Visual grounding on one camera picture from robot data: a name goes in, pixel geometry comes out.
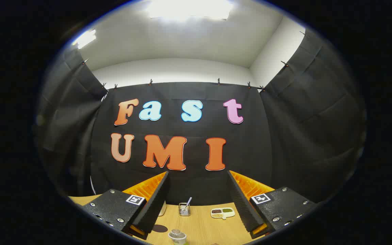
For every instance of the clear juice bottle white label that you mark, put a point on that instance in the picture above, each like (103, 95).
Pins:
(178, 237)

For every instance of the white divided dish with grains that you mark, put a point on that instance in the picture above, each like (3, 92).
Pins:
(222, 213)

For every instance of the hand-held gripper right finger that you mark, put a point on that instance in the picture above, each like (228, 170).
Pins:
(242, 204)

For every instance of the metal spoon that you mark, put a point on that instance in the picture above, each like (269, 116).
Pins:
(189, 202)

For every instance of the cream white toaster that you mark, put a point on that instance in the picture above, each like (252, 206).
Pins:
(163, 208)

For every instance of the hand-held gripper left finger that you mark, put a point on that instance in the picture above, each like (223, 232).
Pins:
(155, 204)

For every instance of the large ceiling light panel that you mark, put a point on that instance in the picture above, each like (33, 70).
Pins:
(189, 8)

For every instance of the small ceiling light panel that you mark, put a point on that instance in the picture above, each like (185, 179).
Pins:
(85, 38)

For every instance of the wooden table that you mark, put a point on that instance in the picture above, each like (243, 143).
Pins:
(202, 228)

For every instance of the dark brown round coaster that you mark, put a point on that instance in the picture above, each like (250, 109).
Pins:
(160, 228)

